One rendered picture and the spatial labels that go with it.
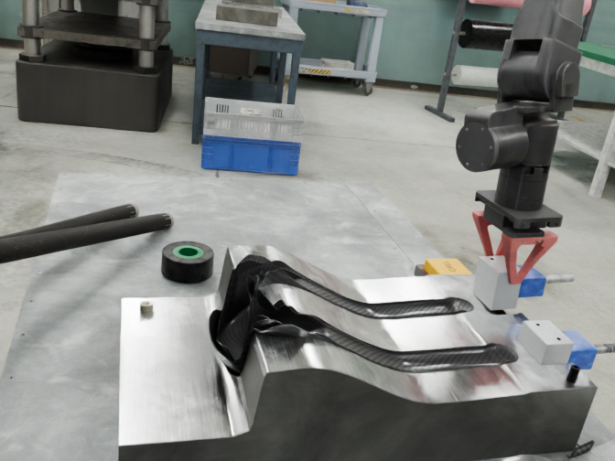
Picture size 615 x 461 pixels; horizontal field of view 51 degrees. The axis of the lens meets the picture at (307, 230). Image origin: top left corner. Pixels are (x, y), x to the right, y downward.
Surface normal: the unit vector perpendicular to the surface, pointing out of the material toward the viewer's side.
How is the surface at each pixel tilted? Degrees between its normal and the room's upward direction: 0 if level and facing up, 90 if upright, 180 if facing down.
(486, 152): 92
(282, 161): 91
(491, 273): 93
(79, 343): 0
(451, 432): 90
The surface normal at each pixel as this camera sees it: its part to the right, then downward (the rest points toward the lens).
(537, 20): -0.80, -0.11
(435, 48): 0.11, 0.41
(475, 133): -0.83, 0.16
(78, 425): 0.12, -0.91
